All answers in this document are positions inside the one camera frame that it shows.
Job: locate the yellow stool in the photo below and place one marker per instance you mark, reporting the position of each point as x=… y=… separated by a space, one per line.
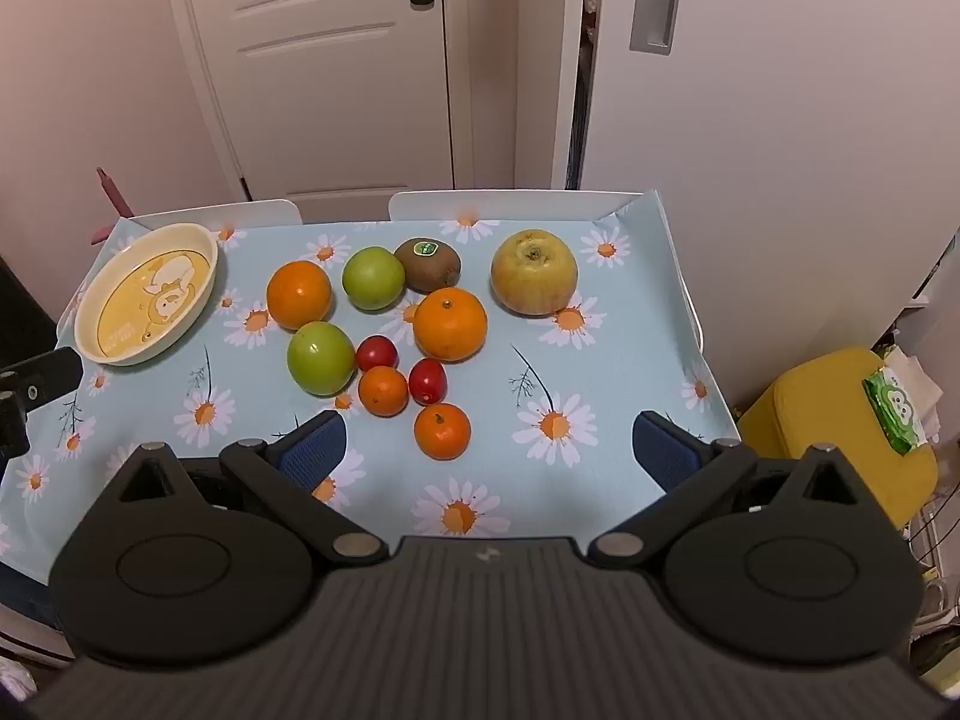
x=817 y=435

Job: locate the large orange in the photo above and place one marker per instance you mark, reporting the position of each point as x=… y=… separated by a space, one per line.
x=298 y=294
x=450 y=324

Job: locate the green wet wipes pack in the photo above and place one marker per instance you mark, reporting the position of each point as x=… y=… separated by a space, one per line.
x=892 y=409

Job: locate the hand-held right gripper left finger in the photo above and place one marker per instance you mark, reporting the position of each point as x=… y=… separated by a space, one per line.
x=315 y=446

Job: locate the yellow-green large apple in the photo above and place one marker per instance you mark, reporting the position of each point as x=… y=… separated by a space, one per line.
x=534 y=274

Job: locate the cream bowl with cartoon print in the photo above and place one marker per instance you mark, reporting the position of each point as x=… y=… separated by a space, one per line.
x=142 y=300

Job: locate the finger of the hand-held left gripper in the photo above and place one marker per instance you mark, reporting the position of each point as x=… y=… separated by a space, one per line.
x=41 y=379

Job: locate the green apple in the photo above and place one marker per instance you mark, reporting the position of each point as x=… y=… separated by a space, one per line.
x=373 y=277
x=321 y=358

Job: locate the small orange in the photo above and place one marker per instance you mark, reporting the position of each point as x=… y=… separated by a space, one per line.
x=382 y=390
x=442 y=431

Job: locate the daisy print light blue tablecloth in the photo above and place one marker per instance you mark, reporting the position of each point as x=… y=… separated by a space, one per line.
x=637 y=330

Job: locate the white wardrobe door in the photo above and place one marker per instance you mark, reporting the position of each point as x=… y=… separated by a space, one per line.
x=787 y=165

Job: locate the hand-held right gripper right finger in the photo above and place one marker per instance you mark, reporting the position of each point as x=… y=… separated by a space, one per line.
x=661 y=454

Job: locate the white panelled door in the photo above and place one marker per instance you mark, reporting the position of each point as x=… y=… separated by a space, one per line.
x=322 y=90

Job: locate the white chair back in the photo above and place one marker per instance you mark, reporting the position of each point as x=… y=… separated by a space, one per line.
x=247 y=214
x=517 y=204

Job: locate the red cherry tomato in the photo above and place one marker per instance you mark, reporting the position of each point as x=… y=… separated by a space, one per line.
x=428 y=380
x=376 y=352

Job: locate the brown kiwi with sticker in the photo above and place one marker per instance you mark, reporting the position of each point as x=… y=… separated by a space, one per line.
x=427 y=266

